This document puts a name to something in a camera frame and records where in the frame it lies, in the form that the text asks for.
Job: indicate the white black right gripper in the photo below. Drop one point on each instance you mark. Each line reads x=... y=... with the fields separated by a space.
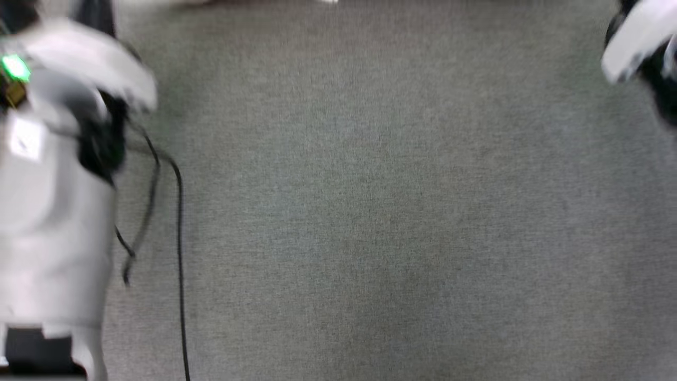
x=637 y=37

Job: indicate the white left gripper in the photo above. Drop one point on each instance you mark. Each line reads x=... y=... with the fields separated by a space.
x=90 y=63

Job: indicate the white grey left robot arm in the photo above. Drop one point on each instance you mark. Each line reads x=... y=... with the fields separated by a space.
x=47 y=238

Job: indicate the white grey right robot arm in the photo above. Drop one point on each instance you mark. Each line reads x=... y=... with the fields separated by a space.
x=664 y=90

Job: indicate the grey fabric sofa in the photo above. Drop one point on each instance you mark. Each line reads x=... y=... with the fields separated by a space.
x=381 y=211

